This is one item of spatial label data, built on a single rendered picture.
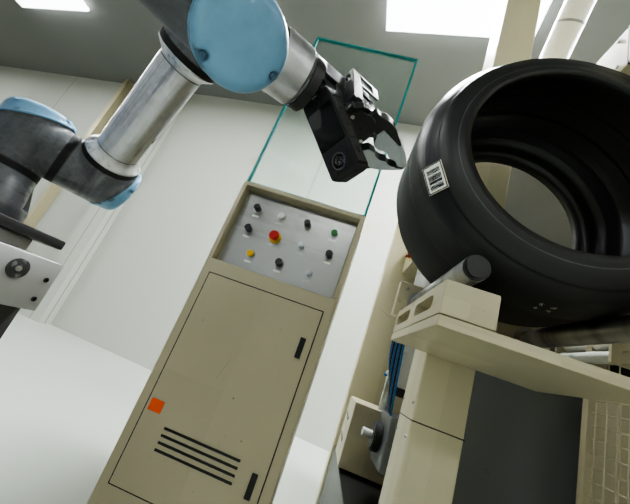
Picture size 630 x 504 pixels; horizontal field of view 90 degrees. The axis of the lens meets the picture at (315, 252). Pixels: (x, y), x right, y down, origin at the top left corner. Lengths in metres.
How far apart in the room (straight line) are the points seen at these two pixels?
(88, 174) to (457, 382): 0.99
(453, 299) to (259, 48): 0.44
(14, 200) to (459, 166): 0.84
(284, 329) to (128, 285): 3.26
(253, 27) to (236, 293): 1.05
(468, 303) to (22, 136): 0.86
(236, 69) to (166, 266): 3.83
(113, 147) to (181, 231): 3.40
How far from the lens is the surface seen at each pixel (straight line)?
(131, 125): 0.76
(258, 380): 1.19
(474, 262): 0.58
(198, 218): 4.13
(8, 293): 0.72
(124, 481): 1.38
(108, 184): 0.83
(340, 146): 0.40
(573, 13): 2.07
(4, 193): 0.82
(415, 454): 0.92
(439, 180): 0.65
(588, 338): 0.80
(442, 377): 0.92
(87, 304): 4.56
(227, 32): 0.28
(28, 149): 0.84
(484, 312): 0.56
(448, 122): 0.72
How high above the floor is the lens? 0.68
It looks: 18 degrees up
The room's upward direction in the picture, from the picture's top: 21 degrees clockwise
